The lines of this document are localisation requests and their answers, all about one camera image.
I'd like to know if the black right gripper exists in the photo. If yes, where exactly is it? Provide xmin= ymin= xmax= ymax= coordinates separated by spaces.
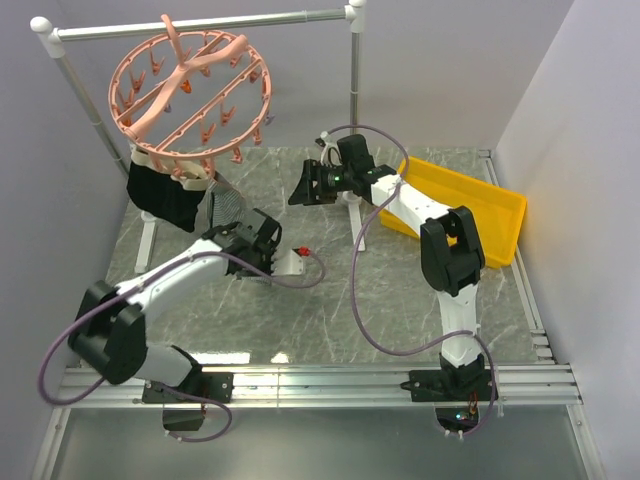
xmin=287 ymin=160 xmax=354 ymax=208

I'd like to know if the grey striped boxer underwear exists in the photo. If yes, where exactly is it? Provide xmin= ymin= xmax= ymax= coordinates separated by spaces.
xmin=205 ymin=170 xmax=272 ymax=286

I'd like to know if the pink round clip hanger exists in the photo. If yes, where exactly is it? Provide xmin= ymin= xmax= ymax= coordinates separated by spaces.
xmin=108 ymin=15 xmax=272 ymax=190

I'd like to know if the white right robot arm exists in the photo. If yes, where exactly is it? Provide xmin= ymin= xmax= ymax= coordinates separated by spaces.
xmin=288 ymin=134 xmax=498 ymax=402

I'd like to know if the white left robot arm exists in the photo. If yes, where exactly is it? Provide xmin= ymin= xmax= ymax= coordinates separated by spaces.
xmin=67 ymin=209 xmax=282 ymax=402

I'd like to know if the black underwear white waistband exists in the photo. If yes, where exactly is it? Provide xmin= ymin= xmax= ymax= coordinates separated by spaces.
xmin=126 ymin=149 xmax=206 ymax=233

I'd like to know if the yellow plastic tray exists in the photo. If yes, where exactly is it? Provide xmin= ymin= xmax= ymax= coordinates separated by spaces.
xmin=371 ymin=158 xmax=527 ymax=269

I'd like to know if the silver clothes rack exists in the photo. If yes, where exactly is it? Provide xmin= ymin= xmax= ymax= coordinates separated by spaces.
xmin=30 ymin=1 xmax=365 ymax=273

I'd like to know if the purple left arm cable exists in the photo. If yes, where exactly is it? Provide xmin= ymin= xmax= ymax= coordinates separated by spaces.
xmin=38 ymin=249 xmax=326 ymax=444

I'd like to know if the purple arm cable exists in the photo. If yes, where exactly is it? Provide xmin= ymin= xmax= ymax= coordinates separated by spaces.
xmin=38 ymin=249 xmax=326 ymax=444
xmin=327 ymin=124 xmax=499 ymax=436

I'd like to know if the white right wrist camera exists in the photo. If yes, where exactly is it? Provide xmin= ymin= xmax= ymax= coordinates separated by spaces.
xmin=315 ymin=131 xmax=342 ymax=167

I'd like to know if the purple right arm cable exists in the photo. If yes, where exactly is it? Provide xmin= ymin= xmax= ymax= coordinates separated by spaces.
xmin=327 ymin=124 xmax=499 ymax=436

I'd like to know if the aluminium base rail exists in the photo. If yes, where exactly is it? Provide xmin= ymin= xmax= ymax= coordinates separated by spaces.
xmin=54 ymin=362 xmax=584 ymax=411

